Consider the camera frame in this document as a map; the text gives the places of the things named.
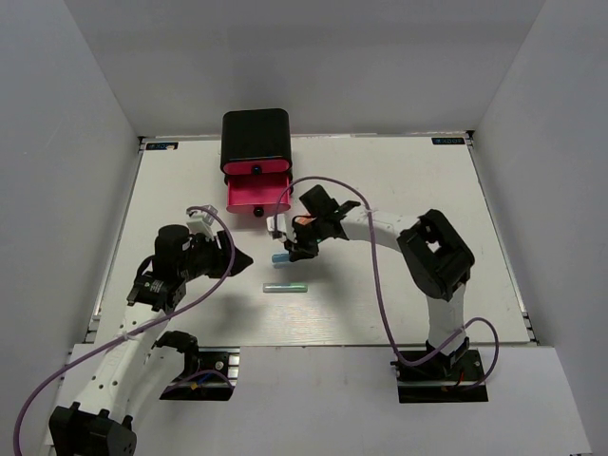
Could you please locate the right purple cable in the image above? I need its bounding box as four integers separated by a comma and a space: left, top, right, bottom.
272, 177, 500, 390

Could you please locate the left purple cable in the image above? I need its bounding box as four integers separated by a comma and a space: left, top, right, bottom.
13, 205, 237, 456

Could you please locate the green capped highlighter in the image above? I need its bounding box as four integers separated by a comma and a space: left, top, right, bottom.
262, 282, 308, 294

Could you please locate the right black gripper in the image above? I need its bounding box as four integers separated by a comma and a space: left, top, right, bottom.
286, 216, 330, 260

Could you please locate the orange capped highlighter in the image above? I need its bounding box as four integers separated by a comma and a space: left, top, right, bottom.
294, 216, 314, 226

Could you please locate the blue capped highlighter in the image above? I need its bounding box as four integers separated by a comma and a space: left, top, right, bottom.
271, 252, 291, 268

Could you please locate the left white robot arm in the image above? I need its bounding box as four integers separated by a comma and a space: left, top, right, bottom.
48, 224, 254, 455

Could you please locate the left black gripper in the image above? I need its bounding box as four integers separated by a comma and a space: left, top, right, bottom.
180, 230, 255, 281

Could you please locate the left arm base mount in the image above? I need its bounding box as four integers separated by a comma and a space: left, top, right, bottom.
161, 348, 240, 403

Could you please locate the left blue corner label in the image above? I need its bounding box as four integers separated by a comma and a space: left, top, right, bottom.
145, 142, 179, 151

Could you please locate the pink drawer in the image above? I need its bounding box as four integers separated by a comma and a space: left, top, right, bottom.
221, 159, 292, 176
226, 173, 291, 218

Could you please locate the blue corner label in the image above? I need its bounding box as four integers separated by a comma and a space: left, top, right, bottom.
431, 137, 466, 145
145, 142, 179, 151

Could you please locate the purple cable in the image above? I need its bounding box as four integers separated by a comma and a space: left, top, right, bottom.
13, 205, 237, 456
272, 177, 500, 390

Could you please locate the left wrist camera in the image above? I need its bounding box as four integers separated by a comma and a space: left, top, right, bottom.
186, 204, 218, 239

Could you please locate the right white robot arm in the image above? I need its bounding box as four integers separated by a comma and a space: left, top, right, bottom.
267, 185, 475, 379

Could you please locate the right blue corner label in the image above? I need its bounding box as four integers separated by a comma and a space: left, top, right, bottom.
431, 137, 466, 145

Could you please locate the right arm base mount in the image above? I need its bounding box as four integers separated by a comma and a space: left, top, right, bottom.
390, 350, 488, 404

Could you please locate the black drawer cabinet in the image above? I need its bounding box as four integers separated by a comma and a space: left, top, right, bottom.
219, 107, 293, 184

